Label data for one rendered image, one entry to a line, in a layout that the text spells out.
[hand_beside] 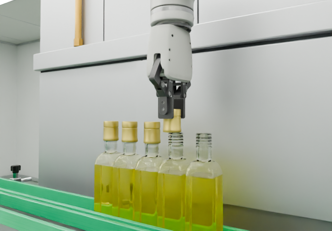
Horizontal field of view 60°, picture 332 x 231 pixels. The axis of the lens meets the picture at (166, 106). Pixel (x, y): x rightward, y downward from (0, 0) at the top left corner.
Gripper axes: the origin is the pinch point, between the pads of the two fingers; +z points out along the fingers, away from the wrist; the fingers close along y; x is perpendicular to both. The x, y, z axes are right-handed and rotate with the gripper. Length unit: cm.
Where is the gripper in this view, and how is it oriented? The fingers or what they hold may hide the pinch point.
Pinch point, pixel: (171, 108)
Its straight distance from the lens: 55.3
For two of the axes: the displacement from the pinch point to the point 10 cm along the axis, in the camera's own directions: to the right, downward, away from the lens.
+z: 0.0, 10.0, -0.3
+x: 8.4, -0.1, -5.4
